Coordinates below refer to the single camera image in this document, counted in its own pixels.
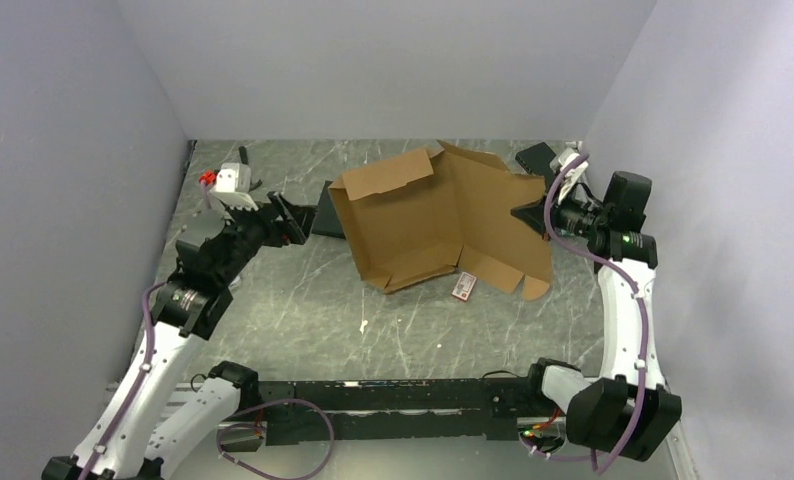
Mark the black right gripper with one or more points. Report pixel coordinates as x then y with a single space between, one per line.
532 215

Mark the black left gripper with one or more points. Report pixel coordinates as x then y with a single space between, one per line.
300 217

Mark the brown cardboard box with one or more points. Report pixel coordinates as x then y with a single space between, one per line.
426 213

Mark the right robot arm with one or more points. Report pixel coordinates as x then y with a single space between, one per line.
627 410

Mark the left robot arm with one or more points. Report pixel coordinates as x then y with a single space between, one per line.
131 440

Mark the red white staples box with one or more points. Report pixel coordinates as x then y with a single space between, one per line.
464 286

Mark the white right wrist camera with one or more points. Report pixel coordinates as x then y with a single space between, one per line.
568 168

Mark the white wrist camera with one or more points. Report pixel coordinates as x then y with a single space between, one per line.
568 168
222 185

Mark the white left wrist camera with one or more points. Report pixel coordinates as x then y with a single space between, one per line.
222 185

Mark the black handled hammer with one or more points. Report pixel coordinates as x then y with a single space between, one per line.
245 178

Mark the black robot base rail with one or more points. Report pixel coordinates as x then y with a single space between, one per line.
499 408

